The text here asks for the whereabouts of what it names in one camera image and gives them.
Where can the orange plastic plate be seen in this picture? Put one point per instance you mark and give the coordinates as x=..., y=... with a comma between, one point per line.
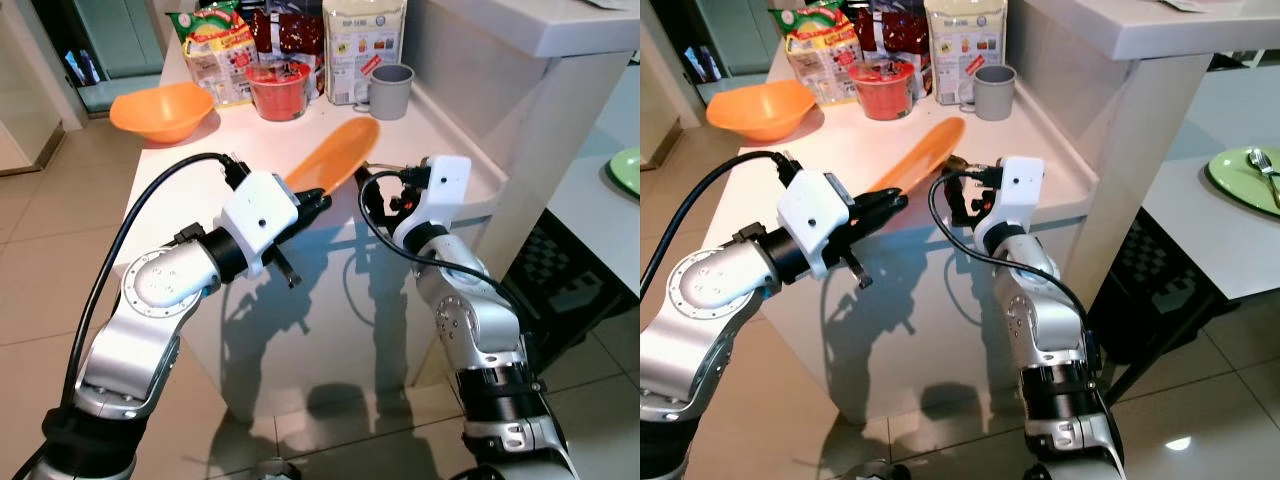
x=335, y=155
x=920, y=155

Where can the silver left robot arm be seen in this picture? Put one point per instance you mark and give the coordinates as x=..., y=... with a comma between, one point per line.
x=140, y=340
x=700, y=330

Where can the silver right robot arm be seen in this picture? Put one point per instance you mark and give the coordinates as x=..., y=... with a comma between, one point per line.
x=480, y=330
x=1050, y=330

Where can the white kitchen counter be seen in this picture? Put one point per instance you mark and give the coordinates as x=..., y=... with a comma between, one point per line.
x=330, y=300
x=930, y=320

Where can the grey mug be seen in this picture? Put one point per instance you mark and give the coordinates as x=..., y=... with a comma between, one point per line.
x=993, y=92
x=390, y=90

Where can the red transparent plastic cup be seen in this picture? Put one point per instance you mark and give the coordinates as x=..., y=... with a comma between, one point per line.
x=882, y=92
x=278, y=92

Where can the orange plastic bowl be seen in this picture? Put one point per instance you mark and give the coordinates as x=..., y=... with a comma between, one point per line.
x=160, y=112
x=760, y=110

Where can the colourful snack package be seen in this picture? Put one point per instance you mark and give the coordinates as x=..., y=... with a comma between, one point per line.
x=215, y=55
x=825, y=55

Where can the dark red food package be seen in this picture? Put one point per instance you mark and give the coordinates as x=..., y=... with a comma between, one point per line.
x=900, y=35
x=290, y=35

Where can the checkerboard sheet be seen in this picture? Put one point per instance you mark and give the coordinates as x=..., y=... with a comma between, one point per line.
x=1145, y=260
x=555, y=265

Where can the green plate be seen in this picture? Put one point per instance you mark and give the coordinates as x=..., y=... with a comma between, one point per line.
x=1235, y=185
x=628, y=170

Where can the metal spoon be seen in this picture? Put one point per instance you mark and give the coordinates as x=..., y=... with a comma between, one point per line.
x=1253, y=158

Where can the metal fork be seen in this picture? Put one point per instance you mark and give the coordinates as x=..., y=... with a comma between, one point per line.
x=1268, y=175

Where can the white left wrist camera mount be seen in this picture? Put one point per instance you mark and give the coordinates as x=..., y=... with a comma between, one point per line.
x=815, y=215
x=258, y=215

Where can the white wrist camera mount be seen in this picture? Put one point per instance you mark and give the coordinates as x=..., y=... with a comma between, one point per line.
x=258, y=215
x=815, y=215
x=447, y=185
x=1020, y=185

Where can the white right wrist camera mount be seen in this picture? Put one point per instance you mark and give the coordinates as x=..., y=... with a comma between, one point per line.
x=1020, y=185
x=447, y=185

